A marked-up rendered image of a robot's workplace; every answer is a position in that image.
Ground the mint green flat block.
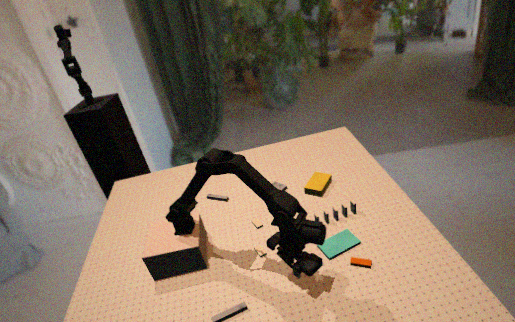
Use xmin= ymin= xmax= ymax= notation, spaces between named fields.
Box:
xmin=317 ymin=228 xmax=361 ymax=261

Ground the yellow rectangular block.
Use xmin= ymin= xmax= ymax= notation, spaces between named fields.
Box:
xmin=304 ymin=172 xmax=332 ymax=197

